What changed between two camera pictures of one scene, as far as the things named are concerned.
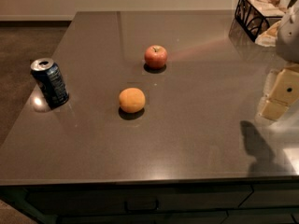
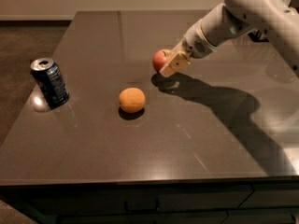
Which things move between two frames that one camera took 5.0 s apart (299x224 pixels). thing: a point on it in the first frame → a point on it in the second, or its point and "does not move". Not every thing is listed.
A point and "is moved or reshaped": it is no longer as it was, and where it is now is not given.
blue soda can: [49, 76] does not move
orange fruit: [132, 100] does not move
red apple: [155, 57] is moved or reshaped
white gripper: [289, 37] → [195, 43]
